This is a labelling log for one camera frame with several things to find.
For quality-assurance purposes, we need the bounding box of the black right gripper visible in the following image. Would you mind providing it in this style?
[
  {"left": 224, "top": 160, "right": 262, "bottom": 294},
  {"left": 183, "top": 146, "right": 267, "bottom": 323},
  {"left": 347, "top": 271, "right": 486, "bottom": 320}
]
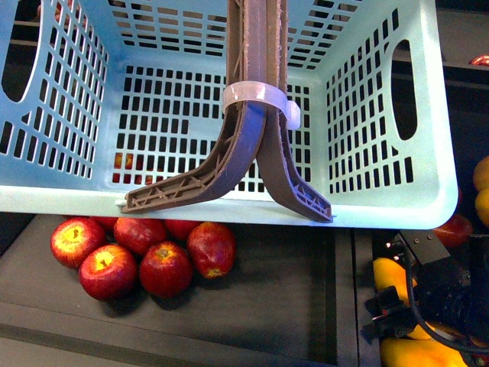
[{"left": 367, "top": 230, "right": 488, "bottom": 354}]

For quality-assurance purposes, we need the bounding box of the light blue plastic basket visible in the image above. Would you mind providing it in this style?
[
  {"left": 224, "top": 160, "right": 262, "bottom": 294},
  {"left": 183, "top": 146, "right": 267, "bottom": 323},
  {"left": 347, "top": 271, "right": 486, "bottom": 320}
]
[{"left": 1, "top": 1, "right": 458, "bottom": 229}]

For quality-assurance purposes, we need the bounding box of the red orange mango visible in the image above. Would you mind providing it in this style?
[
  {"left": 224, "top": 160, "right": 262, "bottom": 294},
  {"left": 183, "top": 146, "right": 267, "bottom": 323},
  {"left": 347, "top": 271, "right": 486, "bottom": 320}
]
[{"left": 433, "top": 214, "right": 473, "bottom": 248}]

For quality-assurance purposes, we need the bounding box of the orange yellow mango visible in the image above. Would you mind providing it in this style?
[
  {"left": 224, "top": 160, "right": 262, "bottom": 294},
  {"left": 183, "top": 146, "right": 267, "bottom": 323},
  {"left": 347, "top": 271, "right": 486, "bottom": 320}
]
[{"left": 472, "top": 156, "right": 489, "bottom": 192}]

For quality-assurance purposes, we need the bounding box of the black wooden display stand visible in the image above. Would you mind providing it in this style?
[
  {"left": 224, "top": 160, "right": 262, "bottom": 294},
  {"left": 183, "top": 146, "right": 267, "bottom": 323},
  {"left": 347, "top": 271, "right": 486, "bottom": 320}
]
[{"left": 1, "top": 1, "right": 488, "bottom": 366}]

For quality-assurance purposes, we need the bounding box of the dark red fruit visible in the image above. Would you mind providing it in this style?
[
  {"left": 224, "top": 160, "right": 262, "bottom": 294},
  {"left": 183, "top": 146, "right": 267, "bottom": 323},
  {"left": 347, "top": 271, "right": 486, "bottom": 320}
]
[{"left": 469, "top": 54, "right": 489, "bottom": 67}]

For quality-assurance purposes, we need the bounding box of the red apple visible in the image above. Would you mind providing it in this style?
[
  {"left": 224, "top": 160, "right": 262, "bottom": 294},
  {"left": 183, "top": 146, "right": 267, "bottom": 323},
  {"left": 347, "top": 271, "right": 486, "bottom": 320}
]
[
  {"left": 50, "top": 217, "right": 106, "bottom": 269},
  {"left": 113, "top": 217, "right": 168, "bottom": 257},
  {"left": 79, "top": 244, "right": 138, "bottom": 301},
  {"left": 90, "top": 216, "right": 118, "bottom": 232},
  {"left": 139, "top": 241, "right": 193, "bottom": 299},
  {"left": 186, "top": 222, "right": 237, "bottom": 279},
  {"left": 164, "top": 219, "right": 202, "bottom": 242}
]

